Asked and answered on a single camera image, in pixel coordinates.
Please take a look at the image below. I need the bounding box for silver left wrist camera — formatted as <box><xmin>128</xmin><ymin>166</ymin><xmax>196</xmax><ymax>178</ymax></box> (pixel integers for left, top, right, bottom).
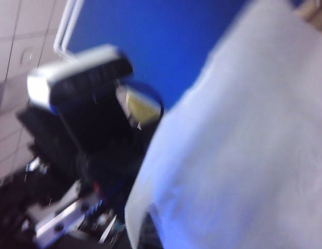
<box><xmin>26</xmin><ymin>43</ymin><xmax>135</xmax><ymax>110</ymax></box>

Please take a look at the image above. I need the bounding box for white tissue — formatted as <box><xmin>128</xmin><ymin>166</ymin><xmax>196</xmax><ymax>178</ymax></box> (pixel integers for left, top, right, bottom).
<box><xmin>124</xmin><ymin>0</ymin><xmax>322</xmax><ymax>249</ymax></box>

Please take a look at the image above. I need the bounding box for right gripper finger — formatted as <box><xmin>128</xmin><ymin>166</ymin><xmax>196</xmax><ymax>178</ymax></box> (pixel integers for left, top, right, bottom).
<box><xmin>143</xmin><ymin>211</ymin><xmax>164</xmax><ymax>249</ymax></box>

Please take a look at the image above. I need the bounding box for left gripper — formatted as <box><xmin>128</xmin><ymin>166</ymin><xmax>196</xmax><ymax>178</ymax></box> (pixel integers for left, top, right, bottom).
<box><xmin>17</xmin><ymin>75</ymin><xmax>166</xmax><ymax>249</ymax></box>

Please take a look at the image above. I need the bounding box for desk calendar wooden stand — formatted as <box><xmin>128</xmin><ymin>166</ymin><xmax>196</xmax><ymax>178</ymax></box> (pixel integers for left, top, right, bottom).
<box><xmin>293</xmin><ymin>0</ymin><xmax>322</xmax><ymax>32</ymax></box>

